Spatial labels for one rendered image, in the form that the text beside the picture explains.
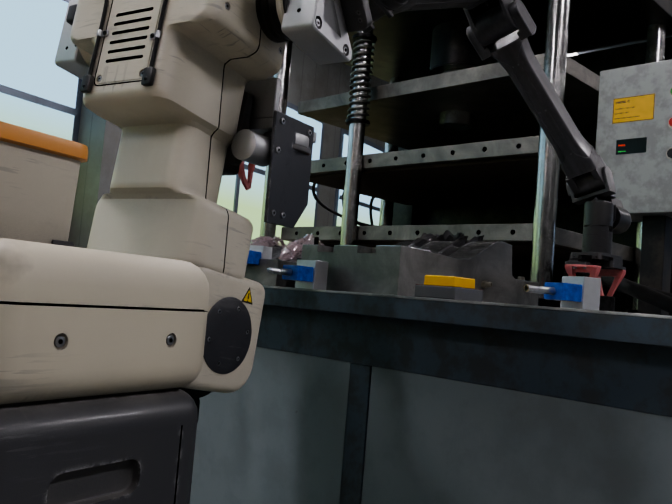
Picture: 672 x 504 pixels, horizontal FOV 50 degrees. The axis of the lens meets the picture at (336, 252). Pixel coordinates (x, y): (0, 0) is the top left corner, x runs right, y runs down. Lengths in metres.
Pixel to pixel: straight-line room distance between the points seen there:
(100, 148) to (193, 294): 3.57
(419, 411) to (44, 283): 0.78
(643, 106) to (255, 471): 1.34
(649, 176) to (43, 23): 3.29
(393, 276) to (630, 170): 0.94
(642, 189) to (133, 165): 1.39
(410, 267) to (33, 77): 3.22
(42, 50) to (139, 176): 3.33
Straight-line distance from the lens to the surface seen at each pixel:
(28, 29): 4.28
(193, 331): 0.70
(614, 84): 2.13
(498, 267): 1.54
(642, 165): 2.04
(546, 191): 2.00
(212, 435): 1.65
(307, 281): 1.33
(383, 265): 1.31
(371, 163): 2.48
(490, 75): 2.30
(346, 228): 2.45
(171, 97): 0.95
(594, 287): 1.22
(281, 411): 1.47
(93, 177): 4.24
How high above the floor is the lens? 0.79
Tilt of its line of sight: 4 degrees up
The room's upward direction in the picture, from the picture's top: 5 degrees clockwise
